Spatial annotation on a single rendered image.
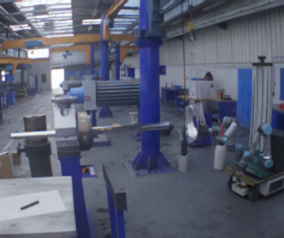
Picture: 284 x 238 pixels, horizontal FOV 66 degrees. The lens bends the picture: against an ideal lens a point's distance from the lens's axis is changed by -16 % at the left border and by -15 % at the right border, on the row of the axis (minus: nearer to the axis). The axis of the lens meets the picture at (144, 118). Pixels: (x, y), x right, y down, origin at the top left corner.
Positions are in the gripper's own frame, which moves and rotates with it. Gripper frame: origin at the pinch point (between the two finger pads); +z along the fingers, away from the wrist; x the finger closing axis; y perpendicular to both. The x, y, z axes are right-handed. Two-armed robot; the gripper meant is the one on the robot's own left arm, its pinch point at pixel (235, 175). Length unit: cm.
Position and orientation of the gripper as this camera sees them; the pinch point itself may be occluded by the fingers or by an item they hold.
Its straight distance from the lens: 305.6
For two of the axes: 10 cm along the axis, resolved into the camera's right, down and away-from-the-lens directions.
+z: -4.0, 9.0, 1.8
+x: 2.3, 2.9, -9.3
